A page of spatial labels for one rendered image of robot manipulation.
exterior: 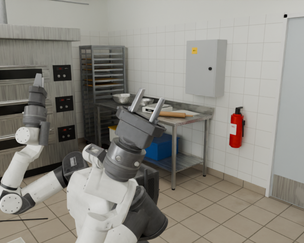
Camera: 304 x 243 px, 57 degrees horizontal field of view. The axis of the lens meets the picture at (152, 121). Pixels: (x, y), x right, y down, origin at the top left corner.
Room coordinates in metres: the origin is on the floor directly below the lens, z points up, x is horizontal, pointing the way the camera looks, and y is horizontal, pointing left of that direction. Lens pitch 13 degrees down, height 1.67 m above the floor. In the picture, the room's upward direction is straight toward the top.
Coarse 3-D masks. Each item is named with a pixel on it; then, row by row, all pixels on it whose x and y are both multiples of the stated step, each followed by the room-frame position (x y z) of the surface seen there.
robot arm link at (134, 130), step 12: (120, 108) 0.65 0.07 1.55; (120, 120) 0.64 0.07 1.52; (132, 120) 0.63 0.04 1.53; (144, 120) 0.63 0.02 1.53; (120, 132) 0.64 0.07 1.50; (132, 132) 0.63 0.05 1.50; (144, 132) 0.62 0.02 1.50; (156, 132) 0.61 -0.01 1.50; (120, 144) 0.63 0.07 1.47; (132, 144) 0.62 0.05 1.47; (144, 144) 0.61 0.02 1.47; (108, 156) 0.63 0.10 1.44; (120, 156) 0.61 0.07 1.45; (132, 156) 0.61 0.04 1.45; (144, 156) 0.64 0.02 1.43; (132, 168) 0.61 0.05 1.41
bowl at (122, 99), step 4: (112, 96) 4.50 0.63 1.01; (116, 96) 4.40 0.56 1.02; (120, 96) 4.72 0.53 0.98; (124, 96) 4.74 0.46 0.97; (128, 96) 4.73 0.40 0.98; (132, 96) 4.44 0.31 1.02; (116, 100) 4.43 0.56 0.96; (120, 100) 4.39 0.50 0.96; (124, 100) 4.39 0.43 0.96; (128, 100) 4.41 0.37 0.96; (132, 100) 4.48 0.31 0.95; (124, 104) 4.48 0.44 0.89
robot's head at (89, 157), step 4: (84, 148) 0.98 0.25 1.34; (92, 148) 0.96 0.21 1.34; (84, 152) 0.97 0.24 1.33; (96, 152) 0.94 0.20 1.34; (84, 156) 0.96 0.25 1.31; (88, 156) 0.94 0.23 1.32; (92, 156) 0.94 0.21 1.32; (88, 160) 0.95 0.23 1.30; (92, 160) 0.94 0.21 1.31; (96, 160) 0.90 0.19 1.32; (92, 164) 0.95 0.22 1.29; (96, 164) 0.94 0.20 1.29; (100, 168) 0.94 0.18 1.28
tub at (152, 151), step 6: (156, 138) 3.88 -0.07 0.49; (162, 138) 3.88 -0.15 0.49; (168, 138) 3.88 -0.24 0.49; (156, 144) 3.65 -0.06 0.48; (162, 144) 3.72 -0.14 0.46; (168, 144) 3.80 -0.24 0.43; (150, 150) 3.76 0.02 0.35; (156, 150) 3.66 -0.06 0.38; (162, 150) 3.72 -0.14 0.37; (168, 150) 3.80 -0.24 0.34; (150, 156) 3.76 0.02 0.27; (156, 156) 3.66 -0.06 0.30; (162, 156) 3.72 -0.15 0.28; (168, 156) 3.80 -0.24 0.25
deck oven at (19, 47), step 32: (0, 32) 3.31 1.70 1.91; (32, 32) 3.54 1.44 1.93; (64, 32) 3.80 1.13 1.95; (0, 64) 3.49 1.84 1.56; (32, 64) 3.73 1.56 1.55; (64, 64) 4.01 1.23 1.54; (0, 96) 3.46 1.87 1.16; (64, 96) 3.99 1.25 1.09; (0, 128) 3.43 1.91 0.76; (64, 128) 3.96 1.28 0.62; (0, 160) 3.40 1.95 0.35
